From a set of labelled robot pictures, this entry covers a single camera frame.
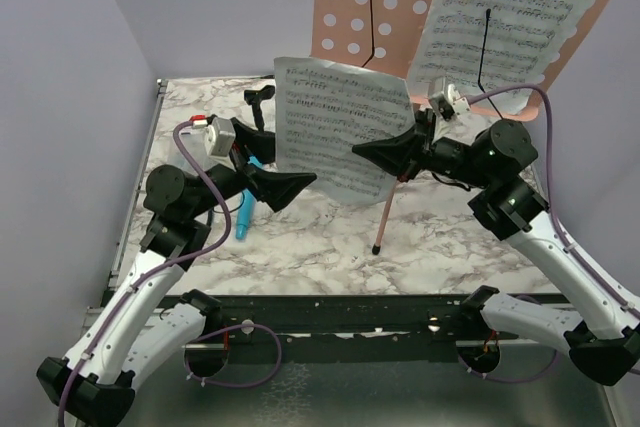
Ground aluminium rail bracket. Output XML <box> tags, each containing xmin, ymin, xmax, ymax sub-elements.
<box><xmin>80</xmin><ymin>308</ymin><xmax>109</xmax><ymax>351</ymax></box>

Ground sheet music page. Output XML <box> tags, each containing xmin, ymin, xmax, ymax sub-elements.
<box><xmin>407</xmin><ymin>0</ymin><xmax>596</xmax><ymax>96</ymax></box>
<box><xmin>274</xmin><ymin>57</ymin><xmax>414</xmax><ymax>205</ymax></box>

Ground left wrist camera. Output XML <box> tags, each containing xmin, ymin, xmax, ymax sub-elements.
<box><xmin>190</xmin><ymin>115</ymin><xmax>236</xmax><ymax>157</ymax></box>

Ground blue toy recorder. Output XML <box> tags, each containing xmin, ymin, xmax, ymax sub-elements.
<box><xmin>234</xmin><ymin>156</ymin><xmax>266</xmax><ymax>242</ymax></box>

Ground blue handled pliers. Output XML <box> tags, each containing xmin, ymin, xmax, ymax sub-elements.
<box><xmin>206</xmin><ymin>209</ymin><xmax>215</xmax><ymax>227</ymax></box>

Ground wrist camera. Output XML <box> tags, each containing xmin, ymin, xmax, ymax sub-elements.
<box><xmin>427</xmin><ymin>77</ymin><xmax>471</xmax><ymax>122</ymax></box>
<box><xmin>190</xmin><ymin>115</ymin><xmax>236</xmax><ymax>157</ymax></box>

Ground clear plastic parts box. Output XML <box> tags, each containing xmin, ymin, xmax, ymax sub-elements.
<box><xmin>167</xmin><ymin>129</ymin><xmax>215</xmax><ymax>175</ymax></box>

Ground black microphone desk stand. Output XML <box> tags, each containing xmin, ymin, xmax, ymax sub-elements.
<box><xmin>243</xmin><ymin>85</ymin><xmax>276</xmax><ymax>132</ymax></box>

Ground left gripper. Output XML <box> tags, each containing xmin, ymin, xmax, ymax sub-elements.
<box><xmin>188</xmin><ymin>118</ymin><xmax>317</xmax><ymax>219</ymax></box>

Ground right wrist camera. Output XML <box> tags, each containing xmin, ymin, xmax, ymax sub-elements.
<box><xmin>427</xmin><ymin>77</ymin><xmax>471</xmax><ymax>122</ymax></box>

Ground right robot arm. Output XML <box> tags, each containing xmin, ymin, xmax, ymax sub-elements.
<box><xmin>352</xmin><ymin>110</ymin><xmax>639</xmax><ymax>386</ymax></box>

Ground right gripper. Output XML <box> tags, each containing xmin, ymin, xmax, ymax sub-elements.
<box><xmin>352</xmin><ymin>107</ymin><xmax>493</xmax><ymax>189</ymax></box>

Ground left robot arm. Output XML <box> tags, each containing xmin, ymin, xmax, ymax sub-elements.
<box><xmin>36</xmin><ymin>115</ymin><xmax>316</xmax><ymax>426</ymax></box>

